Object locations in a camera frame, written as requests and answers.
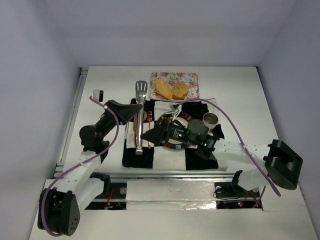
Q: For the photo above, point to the dark rimmed round plate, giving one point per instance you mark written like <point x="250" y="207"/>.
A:
<point x="183" y="118"/>

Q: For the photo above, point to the metal cup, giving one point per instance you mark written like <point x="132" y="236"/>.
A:
<point x="210" y="120"/>

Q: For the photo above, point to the silver metal tongs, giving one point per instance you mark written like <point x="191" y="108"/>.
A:
<point x="141" y="90"/>

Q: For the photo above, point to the copper spoon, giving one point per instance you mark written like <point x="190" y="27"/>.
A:
<point x="145" y="116"/>

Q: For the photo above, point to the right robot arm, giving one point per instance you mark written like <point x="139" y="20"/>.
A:
<point x="275" y="164"/>

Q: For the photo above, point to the yellow oval bread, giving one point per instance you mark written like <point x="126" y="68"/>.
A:
<point x="163" y="88"/>

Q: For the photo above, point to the brown round bread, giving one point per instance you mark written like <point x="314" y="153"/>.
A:
<point x="180" y="91"/>

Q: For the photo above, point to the black white checkered cloth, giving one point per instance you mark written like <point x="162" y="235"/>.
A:
<point x="163" y="158"/>

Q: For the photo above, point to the aluminium rail frame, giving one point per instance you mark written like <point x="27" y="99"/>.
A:
<point x="238" y="92"/>

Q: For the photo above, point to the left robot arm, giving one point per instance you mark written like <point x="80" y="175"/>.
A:
<point x="61" y="203"/>

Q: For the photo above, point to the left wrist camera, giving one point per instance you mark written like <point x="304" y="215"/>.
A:
<point x="98" y="95"/>

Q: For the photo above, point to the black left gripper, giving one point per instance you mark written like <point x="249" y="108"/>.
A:
<point x="113" y="110"/>

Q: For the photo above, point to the copper fork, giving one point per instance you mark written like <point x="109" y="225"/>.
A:
<point x="149" y="119"/>

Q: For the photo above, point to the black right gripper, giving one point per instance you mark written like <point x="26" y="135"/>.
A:
<point x="165" y="131"/>

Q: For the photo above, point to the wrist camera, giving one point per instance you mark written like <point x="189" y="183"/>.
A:
<point x="98" y="95"/>
<point x="176" y="108"/>

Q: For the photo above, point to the copper knife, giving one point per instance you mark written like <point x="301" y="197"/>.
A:
<point x="135" y="127"/>

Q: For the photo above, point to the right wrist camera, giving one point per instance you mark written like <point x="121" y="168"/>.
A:
<point x="176" y="108"/>

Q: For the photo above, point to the floral rectangular tray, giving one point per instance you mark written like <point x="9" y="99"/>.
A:
<point x="191" y="79"/>

